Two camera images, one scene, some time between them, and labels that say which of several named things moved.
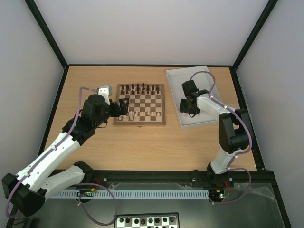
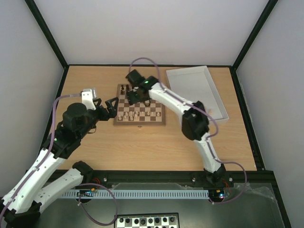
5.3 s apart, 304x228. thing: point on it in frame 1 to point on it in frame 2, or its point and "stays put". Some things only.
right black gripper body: (185, 106) to (137, 97)
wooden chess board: (146, 105) stays put
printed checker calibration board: (170, 220) stays put
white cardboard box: (176, 78) stays put
